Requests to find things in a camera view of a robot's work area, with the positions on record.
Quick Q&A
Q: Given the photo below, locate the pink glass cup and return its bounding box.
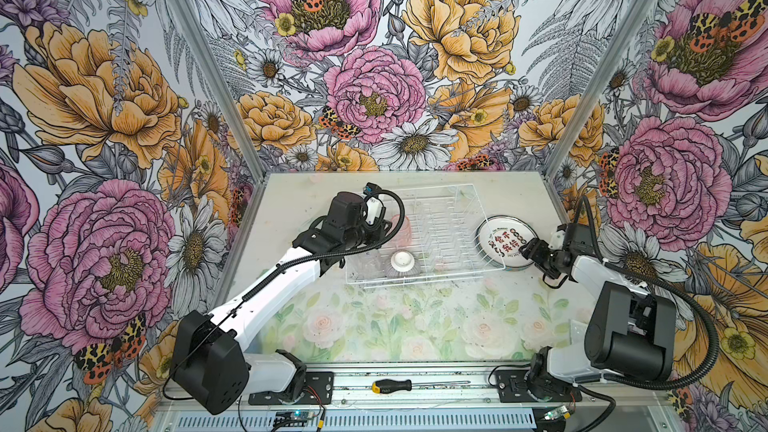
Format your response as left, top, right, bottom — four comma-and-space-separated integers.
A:
389, 216, 413, 249

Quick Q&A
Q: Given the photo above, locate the white wire dish rack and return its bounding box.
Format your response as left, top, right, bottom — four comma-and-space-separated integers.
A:
345, 184, 503, 289

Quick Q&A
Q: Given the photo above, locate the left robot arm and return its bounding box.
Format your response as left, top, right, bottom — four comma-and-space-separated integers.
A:
169, 183, 406, 415

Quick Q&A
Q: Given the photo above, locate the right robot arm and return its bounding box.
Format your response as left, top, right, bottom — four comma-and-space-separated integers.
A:
520, 223, 677, 399

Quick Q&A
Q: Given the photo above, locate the white square dish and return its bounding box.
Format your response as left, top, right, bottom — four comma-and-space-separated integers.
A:
569, 320, 588, 352

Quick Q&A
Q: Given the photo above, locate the striped small bowl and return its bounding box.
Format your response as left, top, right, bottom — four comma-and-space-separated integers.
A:
386, 250, 419, 278

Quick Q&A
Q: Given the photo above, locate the black yellow screwdriver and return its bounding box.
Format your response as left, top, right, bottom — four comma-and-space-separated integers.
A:
371, 379, 469, 395

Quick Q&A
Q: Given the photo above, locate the green circuit board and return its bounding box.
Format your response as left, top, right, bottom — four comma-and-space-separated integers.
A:
272, 410, 321, 431

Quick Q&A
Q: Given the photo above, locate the white vented panel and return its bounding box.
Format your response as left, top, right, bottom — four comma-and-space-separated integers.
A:
167, 408, 536, 431

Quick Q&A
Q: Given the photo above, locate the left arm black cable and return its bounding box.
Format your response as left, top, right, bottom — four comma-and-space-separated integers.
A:
161, 182, 407, 400

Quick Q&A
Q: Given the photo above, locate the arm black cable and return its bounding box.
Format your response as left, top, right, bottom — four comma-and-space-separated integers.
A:
572, 194, 720, 391
161, 182, 407, 400

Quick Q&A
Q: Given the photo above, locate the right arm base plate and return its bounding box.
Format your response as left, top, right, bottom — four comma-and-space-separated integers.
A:
493, 369, 583, 403

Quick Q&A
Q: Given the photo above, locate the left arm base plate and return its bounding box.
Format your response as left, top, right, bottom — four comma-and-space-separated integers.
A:
247, 372, 335, 406

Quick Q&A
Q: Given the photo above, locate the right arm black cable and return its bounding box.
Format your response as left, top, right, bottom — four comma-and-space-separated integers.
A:
572, 194, 720, 391

